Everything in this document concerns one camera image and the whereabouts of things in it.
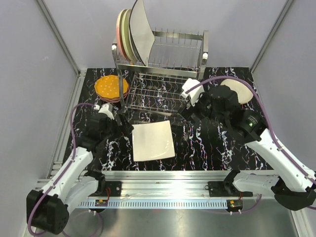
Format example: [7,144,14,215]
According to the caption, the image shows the pink and cream plate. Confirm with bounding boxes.
[116,9,127,59]

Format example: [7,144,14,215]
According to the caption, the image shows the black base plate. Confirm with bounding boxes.
[207,181,230,198]
[96,181,122,197]

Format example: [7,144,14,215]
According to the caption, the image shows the left aluminium frame post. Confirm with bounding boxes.
[34,0,87,78]

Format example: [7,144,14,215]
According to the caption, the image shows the black marble pattern mat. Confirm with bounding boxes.
[73,67,272,171]

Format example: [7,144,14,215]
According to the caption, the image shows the white square plate black rim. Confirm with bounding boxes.
[132,120,175,162]

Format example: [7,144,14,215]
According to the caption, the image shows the slotted white cable duct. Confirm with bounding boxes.
[78,198,228,209]

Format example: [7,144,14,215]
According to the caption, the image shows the cream round plate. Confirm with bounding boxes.
[220,79,253,104]

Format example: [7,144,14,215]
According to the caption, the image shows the orange polka dot plate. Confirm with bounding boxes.
[94,75,120,99]

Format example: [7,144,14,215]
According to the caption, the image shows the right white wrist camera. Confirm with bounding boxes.
[181,78,204,106]

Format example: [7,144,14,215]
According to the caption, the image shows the aluminium frame post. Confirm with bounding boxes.
[249,0,297,74]
[34,0,87,78]

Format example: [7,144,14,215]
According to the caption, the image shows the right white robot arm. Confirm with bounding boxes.
[178,86,316,211]

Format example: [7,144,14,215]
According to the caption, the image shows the aluminium mounting rail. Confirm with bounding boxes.
[33,170,279,198]

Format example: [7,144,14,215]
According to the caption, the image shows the steel two-tier dish rack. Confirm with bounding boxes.
[112,29,209,116]

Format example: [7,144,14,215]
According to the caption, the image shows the pale green round plate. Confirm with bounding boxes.
[121,9,137,64]

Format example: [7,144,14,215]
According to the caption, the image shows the right aluminium frame post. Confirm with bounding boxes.
[249,0,297,74]

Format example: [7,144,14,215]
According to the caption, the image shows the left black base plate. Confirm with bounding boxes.
[96,181,122,197]

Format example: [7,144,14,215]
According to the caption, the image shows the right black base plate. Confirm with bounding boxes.
[207,181,230,198]

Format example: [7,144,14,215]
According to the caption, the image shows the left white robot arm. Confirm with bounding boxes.
[26,112,133,236]

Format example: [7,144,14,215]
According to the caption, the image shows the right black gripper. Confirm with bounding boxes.
[178,79,229,127]

